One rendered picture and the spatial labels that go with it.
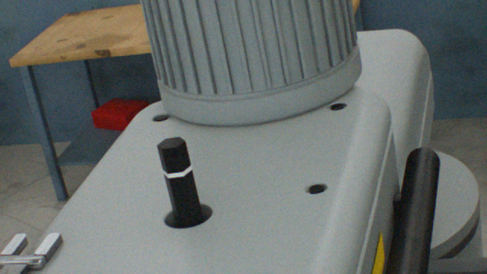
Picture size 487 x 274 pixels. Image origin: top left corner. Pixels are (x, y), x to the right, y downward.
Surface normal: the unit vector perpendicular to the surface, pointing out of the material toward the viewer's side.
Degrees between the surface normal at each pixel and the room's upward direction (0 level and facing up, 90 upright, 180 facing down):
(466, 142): 0
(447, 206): 0
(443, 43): 90
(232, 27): 90
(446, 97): 90
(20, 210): 0
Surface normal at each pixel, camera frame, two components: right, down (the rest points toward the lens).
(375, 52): -0.18, -0.90
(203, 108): -0.55, 0.43
